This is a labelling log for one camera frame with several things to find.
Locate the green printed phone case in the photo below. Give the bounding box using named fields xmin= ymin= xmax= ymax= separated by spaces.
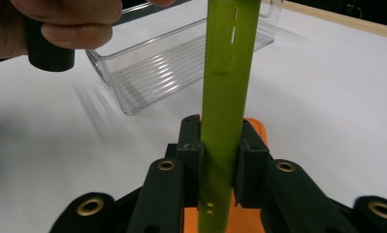
xmin=196 ymin=0 xmax=263 ymax=233

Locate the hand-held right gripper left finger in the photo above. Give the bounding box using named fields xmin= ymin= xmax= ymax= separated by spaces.
xmin=166 ymin=115 xmax=204 ymax=208

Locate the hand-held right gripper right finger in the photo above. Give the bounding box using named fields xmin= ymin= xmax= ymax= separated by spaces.
xmin=234 ymin=119 xmax=274 ymax=210

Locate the clear plastic bin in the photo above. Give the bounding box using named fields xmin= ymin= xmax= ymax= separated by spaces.
xmin=84 ymin=0 xmax=285 ymax=117

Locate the orange phone case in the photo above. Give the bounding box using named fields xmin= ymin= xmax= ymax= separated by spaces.
xmin=182 ymin=116 xmax=270 ymax=233

